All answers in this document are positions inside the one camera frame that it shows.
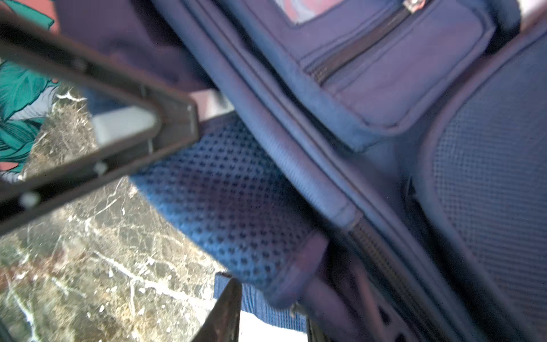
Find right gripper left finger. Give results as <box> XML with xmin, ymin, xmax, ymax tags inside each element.
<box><xmin>192</xmin><ymin>279</ymin><xmax>242</xmax><ymax>342</ymax></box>

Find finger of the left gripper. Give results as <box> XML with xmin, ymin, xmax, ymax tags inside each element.
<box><xmin>1</xmin><ymin>13</ymin><xmax>199</xmax><ymax>235</ymax></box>

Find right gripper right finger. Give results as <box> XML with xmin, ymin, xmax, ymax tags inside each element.
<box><xmin>306</xmin><ymin>318</ymin><xmax>329</xmax><ymax>342</ymax></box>

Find navy blue student backpack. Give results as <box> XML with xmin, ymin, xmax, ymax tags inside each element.
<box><xmin>56</xmin><ymin>1</ymin><xmax>546</xmax><ymax>341</ymax></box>

